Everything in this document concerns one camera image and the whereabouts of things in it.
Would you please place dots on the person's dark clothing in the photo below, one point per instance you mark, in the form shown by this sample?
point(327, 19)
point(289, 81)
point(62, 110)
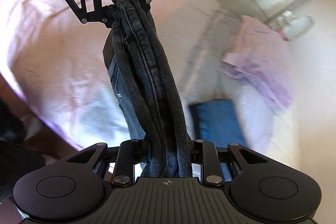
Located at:
point(15, 161)

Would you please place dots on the dark washed denim jeans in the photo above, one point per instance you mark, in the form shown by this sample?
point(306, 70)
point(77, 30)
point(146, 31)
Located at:
point(147, 69)

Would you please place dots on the white round object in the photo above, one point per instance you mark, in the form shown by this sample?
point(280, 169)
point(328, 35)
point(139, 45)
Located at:
point(291, 26)

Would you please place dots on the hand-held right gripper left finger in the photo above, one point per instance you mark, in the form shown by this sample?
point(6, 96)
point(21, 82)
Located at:
point(141, 150)

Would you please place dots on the folded blue denim garment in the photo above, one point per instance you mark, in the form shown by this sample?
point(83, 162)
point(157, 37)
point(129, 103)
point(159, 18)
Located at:
point(218, 121)

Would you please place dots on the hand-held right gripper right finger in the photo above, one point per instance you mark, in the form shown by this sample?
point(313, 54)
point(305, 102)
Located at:
point(195, 153)

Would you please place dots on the pink striped bed blanket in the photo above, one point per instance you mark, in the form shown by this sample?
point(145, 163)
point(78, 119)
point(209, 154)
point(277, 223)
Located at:
point(52, 43)

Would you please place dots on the light purple clothing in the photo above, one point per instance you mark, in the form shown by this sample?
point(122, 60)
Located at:
point(257, 64)

